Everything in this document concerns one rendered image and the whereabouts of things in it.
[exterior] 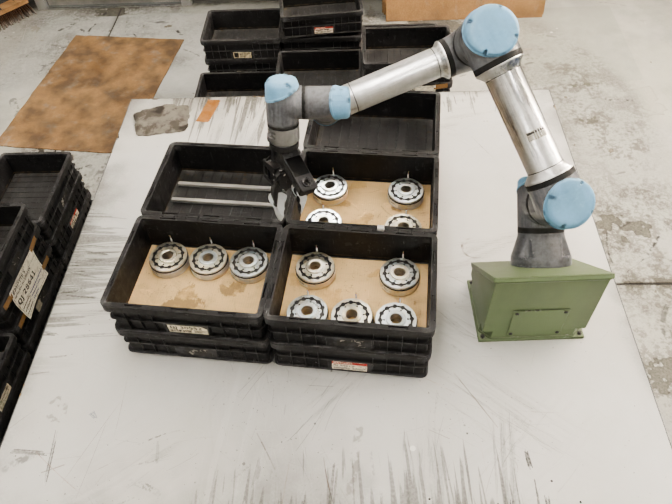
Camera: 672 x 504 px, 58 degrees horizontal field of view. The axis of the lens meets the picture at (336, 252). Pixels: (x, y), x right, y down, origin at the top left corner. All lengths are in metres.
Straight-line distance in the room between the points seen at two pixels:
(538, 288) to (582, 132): 2.05
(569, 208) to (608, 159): 1.91
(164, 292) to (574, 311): 1.05
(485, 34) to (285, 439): 1.03
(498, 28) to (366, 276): 0.67
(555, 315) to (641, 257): 1.38
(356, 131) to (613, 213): 1.49
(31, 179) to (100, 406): 1.41
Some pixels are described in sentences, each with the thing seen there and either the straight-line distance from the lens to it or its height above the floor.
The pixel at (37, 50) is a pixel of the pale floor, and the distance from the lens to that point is 4.52.
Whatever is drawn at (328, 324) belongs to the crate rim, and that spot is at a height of 0.93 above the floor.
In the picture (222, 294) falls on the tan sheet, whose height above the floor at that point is 0.83.
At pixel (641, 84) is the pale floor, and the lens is 3.93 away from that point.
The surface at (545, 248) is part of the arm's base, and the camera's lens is 1.59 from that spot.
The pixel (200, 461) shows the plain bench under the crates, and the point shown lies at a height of 0.70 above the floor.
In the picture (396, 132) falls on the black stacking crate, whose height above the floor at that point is 0.83.
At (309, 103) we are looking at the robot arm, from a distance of 1.39.
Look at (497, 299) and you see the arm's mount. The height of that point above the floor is 0.89.
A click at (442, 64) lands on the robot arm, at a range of 1.56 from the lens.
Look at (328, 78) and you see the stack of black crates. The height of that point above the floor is 0.38.
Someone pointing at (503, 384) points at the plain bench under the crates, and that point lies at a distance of 1.62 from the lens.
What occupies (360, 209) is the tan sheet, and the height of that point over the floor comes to 0.83.
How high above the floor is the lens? 2.10
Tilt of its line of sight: 51 degrees down
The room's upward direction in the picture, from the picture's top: 4 degrees counter-clockwise
